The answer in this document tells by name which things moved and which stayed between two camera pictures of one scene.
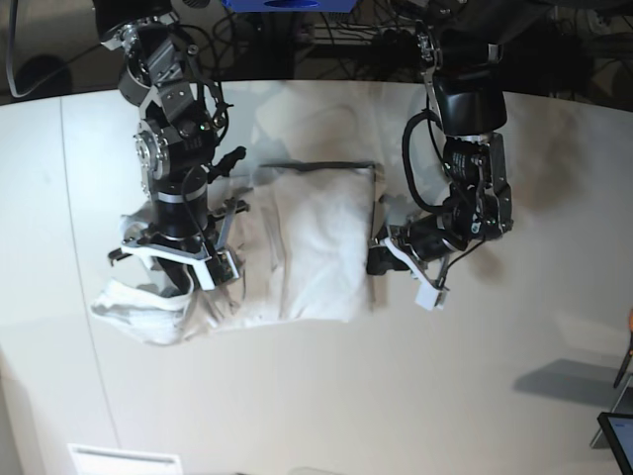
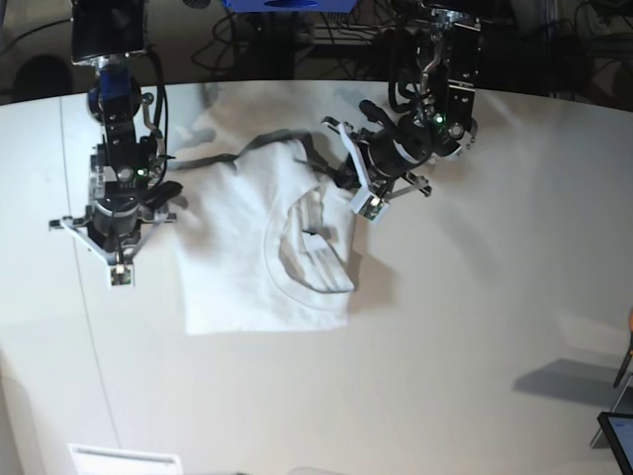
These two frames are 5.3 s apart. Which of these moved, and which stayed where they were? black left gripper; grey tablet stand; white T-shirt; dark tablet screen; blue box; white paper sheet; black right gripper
Moved: black left gripper; white T-shirt; black right gripper
Stayed: white paper sheet; dark tablet screen; blue box; grey tablet stand
